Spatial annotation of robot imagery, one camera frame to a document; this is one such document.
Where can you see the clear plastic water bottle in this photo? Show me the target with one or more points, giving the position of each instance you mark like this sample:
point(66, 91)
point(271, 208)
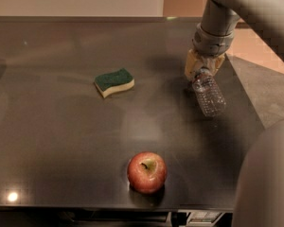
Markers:
point(209, 95)

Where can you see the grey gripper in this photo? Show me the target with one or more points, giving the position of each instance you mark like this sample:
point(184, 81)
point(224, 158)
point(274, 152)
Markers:
point(208, 45)

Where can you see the red apple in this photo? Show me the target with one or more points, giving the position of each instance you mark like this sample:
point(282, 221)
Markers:
point(147, 172)

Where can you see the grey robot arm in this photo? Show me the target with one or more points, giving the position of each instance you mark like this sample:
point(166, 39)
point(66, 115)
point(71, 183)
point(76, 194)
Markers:
point(259, 200)

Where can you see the green and yellow sponge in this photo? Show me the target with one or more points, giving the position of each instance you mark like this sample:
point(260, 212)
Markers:
point(115, 82)

